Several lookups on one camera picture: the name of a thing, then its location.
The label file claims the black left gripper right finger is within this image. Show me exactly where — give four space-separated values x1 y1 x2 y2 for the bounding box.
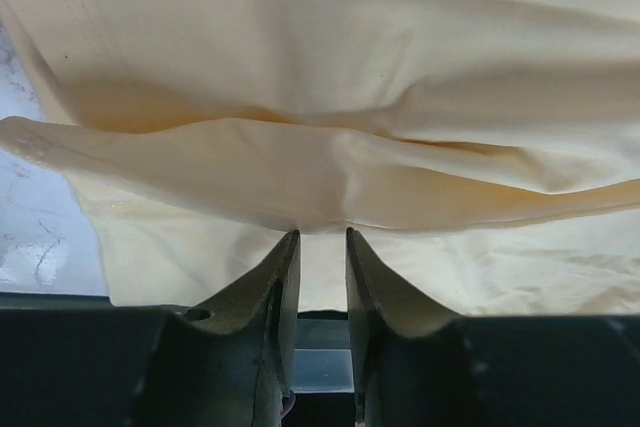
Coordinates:
345 229 639 426

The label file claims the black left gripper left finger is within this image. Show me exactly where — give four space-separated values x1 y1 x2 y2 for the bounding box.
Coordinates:
0 230 303 427

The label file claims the yellow t shirt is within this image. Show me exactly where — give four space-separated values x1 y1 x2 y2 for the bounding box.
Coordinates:
1 0 639 315

